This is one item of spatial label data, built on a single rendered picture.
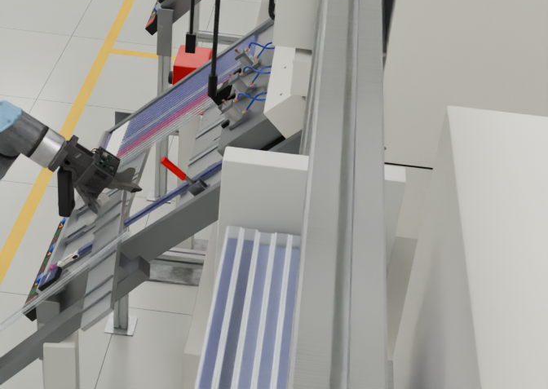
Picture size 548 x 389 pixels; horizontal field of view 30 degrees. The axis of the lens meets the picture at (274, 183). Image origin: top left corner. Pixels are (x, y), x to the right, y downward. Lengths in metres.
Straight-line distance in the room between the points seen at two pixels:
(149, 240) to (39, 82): 2.48
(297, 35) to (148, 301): 1.70
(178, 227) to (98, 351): 1.17
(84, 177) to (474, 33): 0.83
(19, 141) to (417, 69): 0.80
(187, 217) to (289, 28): 0.47
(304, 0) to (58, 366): 0.83
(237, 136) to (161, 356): 1.31
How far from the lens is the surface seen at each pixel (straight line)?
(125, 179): 2.20
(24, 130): 2.08
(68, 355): 2.00
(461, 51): 1.81
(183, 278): 3.40
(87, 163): 2.10
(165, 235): 2.06
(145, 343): 3.18
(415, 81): 1.84
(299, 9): 1.76
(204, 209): 2.01
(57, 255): 2.35
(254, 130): 1.94
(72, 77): 4.54
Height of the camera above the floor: 2.20
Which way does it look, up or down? 34 degrees down
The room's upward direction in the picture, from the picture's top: 6 degrees clockwise
